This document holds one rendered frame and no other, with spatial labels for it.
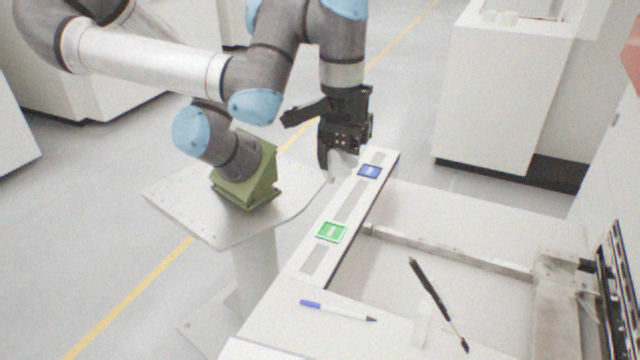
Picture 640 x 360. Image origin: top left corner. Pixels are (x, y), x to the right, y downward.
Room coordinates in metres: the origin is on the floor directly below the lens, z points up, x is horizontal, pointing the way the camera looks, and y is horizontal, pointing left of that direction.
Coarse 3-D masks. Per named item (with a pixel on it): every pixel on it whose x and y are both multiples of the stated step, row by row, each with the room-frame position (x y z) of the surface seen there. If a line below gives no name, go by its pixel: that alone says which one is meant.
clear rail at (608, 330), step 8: (600, 256) 0.63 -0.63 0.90; (600, 264) 0.61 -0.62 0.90; (600, 272) 0.59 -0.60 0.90; (600, 280) 0.57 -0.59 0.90; (600, 288) 0.55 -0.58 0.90; (600, 296) 0.53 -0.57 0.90; (608, 304) 0.50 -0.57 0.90; (608, 312) 0.48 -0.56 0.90; (608, 320) 0.47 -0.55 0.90; (608, 328) 0.45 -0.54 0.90; (608, 336) 0.43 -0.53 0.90; (608, 344) 0.42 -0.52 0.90; (608, 352) 0.40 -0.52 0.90
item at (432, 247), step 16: (384, 240) 0.77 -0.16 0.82; (400, 240) 0.76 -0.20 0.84; (416, 240) 0.74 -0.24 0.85; (432, 240) 0.74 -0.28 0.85; (448, 256) 0.71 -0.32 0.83; (464, 256) 0.69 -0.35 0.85; (480, 256) 0.69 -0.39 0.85; (496, 272) 0.66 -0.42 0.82; (512, 272) 0.64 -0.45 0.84; (528, 272) 0.63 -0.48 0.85
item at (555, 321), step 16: (544, 304) 0.52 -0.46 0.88; (560, 304) 0.52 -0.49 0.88; (576, 304) 0.52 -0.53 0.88; (544, 320) 0.48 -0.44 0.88; (560, 320) 0.48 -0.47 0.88; (576, 320) 0.48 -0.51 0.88; (544, 336) 0.45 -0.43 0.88; (560, 336) 0.45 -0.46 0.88; (576, 336) 0.45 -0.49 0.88; (544, 352) 0.41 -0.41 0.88; (560, 352) 0.41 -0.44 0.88; (576, 352) 0.41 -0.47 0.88
